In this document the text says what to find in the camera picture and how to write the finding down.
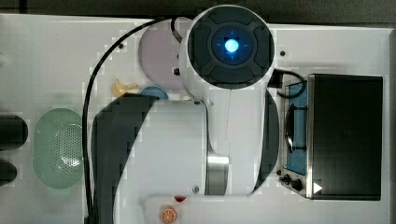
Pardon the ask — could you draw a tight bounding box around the blue bowl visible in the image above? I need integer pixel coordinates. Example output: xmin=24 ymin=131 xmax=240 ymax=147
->
xmin=140 ymin=86 xmax=169 ymax=100

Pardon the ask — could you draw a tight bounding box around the black cylinder object upper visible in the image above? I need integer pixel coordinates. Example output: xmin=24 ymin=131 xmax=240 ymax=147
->
xmin=0 ymin=115 xmax=28 ymax=151

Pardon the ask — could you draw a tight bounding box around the red strawberry toy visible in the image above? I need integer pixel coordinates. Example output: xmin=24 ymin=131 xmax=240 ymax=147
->
xmin=174 ymin=195 xmax=187 ymax=203

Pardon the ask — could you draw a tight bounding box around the purple round plate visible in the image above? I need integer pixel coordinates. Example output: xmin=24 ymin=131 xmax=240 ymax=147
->
xmin=138 ymin=18 xmax=191 ymax=91

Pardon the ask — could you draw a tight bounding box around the silver toaster oven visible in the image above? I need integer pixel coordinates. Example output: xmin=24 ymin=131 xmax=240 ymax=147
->
xmin=277 ymin=74 xmax=383 ymax=201

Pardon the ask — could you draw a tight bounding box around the green plastic strainer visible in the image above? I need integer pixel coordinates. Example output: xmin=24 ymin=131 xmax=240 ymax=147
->
xmin=33 ymin=108 xmax=83 ymax=189

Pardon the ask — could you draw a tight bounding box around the black cylinder object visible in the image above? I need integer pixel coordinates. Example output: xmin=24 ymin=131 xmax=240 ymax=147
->
xmin=0 ymin=160 xmax=18 ymax=186
xmin=0 ymin=115 xmax=28 ymax=151

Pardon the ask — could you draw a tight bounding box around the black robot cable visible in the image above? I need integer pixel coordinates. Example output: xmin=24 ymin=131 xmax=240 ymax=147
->
xmin=81 ymin=18 xmax=169 ymax=224

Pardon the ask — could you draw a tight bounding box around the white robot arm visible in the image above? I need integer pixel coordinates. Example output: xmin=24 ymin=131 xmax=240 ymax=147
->
xmin=90 ymin=5 xmax=278 ymax=224

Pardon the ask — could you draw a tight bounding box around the yellow banana toy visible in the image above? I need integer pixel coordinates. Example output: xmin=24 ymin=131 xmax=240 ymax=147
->
xmin=111 ymin=79 xmax=140 ymax=97

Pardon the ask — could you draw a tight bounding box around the orange slice toy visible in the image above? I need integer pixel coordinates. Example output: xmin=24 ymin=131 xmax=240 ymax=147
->
xmin=160 ymin=206 xmax=177 ymax=224

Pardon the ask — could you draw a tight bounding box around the black cylinder object lower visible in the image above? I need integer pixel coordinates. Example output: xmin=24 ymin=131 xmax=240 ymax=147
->
xmin=0 ymin=160 xmax=18 ymax=186

